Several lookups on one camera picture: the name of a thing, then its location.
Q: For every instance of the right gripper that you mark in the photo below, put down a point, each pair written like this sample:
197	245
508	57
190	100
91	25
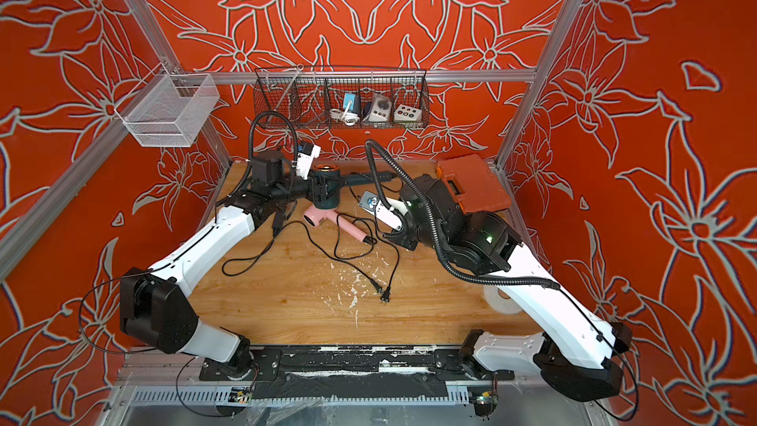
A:
401	241

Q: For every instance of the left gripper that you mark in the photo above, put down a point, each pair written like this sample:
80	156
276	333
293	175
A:
322	194

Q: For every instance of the dark green hair dryer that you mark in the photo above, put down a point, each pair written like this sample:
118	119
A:
340	181

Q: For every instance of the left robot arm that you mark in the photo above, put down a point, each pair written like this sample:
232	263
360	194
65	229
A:
154	302

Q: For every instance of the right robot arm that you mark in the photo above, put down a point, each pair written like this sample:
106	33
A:
576	353

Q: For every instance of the pink hair dryer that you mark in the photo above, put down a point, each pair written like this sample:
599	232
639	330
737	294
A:
315	218

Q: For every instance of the black hair dryer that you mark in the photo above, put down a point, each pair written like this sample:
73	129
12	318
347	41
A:
278	223

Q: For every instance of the orange tool case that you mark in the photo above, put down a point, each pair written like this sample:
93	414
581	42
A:
472	184

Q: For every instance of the blue small box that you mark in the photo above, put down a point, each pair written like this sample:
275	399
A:
350	103

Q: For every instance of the white power adapter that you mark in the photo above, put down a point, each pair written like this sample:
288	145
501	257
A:
379	110

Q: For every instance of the white tape roll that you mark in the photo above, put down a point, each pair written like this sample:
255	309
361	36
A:
500	302

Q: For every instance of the white socket cube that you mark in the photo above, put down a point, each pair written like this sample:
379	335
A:
406	115

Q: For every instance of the clear plastic bin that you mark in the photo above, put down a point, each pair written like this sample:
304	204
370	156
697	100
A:
167	114

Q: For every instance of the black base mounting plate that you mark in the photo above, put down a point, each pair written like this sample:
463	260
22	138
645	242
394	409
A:
435	373

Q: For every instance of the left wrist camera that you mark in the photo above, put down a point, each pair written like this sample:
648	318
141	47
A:
307	152

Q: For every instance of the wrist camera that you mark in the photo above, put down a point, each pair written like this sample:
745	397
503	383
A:
307	152
388	215

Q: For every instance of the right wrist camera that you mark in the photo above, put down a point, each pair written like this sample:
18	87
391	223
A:
388	215

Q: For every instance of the black wire wall basket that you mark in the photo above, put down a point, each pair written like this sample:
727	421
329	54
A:
310	97

